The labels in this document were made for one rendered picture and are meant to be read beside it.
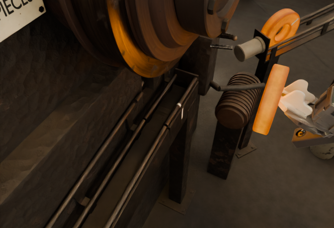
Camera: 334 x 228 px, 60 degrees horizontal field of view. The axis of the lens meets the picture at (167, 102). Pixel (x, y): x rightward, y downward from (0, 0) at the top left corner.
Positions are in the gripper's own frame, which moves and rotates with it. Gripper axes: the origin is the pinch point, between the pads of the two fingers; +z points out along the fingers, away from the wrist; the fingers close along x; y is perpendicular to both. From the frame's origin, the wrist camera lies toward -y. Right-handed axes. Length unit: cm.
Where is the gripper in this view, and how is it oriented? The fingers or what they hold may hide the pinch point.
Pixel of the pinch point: (272, 93)
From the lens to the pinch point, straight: 65.5
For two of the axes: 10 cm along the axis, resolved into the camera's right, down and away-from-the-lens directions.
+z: -8.6, -4.9, 1.0
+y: 2.3, -5.7, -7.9
